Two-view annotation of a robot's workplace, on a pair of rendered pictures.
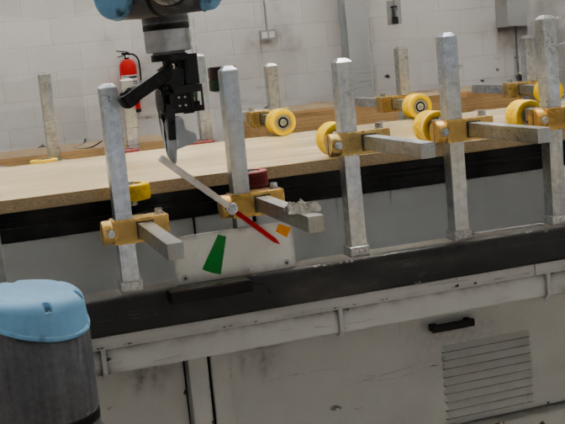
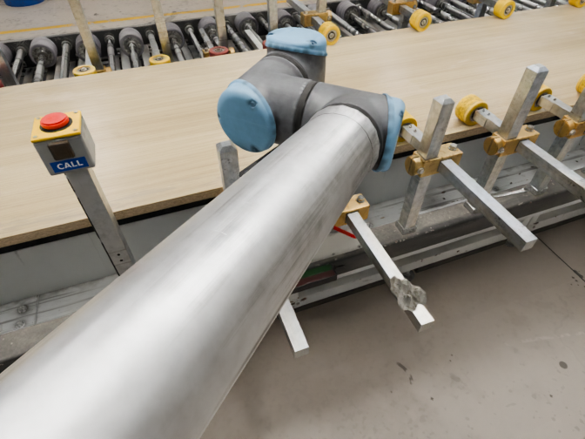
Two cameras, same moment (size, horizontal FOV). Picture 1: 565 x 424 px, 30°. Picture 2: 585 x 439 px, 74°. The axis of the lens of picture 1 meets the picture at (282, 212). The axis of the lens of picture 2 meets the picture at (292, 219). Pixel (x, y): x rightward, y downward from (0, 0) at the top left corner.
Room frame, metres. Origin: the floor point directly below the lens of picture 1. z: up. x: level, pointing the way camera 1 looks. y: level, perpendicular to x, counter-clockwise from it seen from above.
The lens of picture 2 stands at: (1.49, 0.23, 1.55)
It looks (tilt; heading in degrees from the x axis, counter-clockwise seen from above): 45 degrees down; 357
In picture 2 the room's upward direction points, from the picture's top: straight up
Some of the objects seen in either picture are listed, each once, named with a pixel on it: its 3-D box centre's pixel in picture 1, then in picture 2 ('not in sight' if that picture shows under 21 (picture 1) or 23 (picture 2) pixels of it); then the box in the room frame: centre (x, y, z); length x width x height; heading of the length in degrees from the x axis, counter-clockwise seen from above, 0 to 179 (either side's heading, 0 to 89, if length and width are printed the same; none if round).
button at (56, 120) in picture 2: not in sight; (55, 123); (2.04, 0.57, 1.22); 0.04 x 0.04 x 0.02
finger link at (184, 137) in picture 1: (182, 139); not in sight; (2.06, 0.18, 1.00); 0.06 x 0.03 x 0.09; 107
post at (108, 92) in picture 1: (120, 202); (238, 228); (2.12, 0.32, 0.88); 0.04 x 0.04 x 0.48; 17
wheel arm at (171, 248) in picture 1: (152, 235); (267, 270); (2.04, 0.26, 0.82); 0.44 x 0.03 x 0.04; 17
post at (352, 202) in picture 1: (350, 170); (420, 179); (2.26, -0.15, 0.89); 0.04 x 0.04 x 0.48; 17
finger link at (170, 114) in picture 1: (169, 117); not in sight; (2.05, 0.20, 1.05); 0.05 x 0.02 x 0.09; 17
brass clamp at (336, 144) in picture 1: (357, 141); (432, 160); (2.27, -0.18, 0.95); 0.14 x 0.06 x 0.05; 107
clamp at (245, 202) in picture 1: (250, 203); (340, 211); (2.20, 0.06, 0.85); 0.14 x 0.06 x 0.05; 107
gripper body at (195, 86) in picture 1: (176, 84); not in sight; (2.08, 0.18, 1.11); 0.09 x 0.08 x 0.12; 107
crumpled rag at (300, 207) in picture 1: (301, 204); (408, 289); (1.93, -0.04, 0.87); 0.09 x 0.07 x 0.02; 17
